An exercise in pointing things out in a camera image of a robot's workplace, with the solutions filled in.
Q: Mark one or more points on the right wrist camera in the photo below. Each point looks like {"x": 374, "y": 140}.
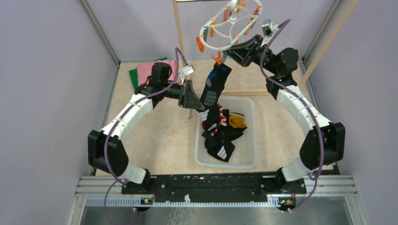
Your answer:
{"x": 269, "y": 30}

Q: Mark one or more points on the wooden drying rack frame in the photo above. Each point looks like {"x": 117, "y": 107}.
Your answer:
{"x": 318, "y": 56}

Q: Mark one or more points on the green cloth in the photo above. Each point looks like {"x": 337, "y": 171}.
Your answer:
{"x": 134, "y": 76}

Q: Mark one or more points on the red white striped sock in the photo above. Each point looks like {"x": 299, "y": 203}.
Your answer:
{"x": 212, "y": 118}

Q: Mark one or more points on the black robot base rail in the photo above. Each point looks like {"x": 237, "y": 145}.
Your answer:
{"x": 249, "y": 187}

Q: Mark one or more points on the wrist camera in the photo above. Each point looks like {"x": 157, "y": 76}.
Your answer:
{"x": 269, "y": 30}
{"x": 185, "y": 72}

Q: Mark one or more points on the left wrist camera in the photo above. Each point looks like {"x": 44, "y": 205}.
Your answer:
{"x": 185, "y": 72}

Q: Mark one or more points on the pink cloth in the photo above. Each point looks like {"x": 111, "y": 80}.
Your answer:
{"x": 144, "y": 70}

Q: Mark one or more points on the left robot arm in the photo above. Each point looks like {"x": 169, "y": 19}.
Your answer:
{"x": 106, "y": 151}

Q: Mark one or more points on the white round clip hanger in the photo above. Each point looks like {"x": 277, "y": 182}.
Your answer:
{"x": 227, "y": 26}

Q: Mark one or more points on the white plastic basket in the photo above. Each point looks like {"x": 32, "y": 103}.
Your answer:
{"x": 245, "y": 153}

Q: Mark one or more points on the black sock with grey patches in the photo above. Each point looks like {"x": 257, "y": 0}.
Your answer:
{"x": 224, "y": 153}

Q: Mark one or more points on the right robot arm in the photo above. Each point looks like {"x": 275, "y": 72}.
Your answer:
{"x": 324, "y": 141}

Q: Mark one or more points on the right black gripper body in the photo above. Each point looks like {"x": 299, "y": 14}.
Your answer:
{"x": 252, "y": 50}

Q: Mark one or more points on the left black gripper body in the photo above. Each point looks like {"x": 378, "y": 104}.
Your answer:
{"x": 184, "y": 98}

